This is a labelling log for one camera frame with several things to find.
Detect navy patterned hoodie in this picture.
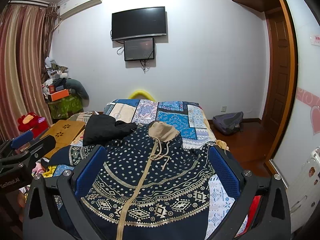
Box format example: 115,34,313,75
48,121,241,240

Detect red plush toy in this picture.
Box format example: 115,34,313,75
18,112,49,139

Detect wooden lap desk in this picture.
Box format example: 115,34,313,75
41,120,85,159

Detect green storage box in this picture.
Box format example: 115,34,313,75
48,95,83,119

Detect orange box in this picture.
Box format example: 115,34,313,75
48,89,69,102

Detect white wardrobe sliding door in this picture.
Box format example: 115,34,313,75
273,0,319,232

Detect black garment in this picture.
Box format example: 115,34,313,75
82,114,138,146

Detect grey backpack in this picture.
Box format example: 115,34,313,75
213,112,244,135

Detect pile of clutter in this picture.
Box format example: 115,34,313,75
42,57,69,99

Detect blue patchwork bedspread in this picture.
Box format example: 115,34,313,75
32,98,249,240

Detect striped pink curtain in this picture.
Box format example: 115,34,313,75
1,3,58,140

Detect white air conditioner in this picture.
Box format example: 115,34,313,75
60,0,102,20

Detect small wall monitor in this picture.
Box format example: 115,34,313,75
124,37,155,61

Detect large wall television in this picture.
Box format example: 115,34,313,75
111,7,167,41

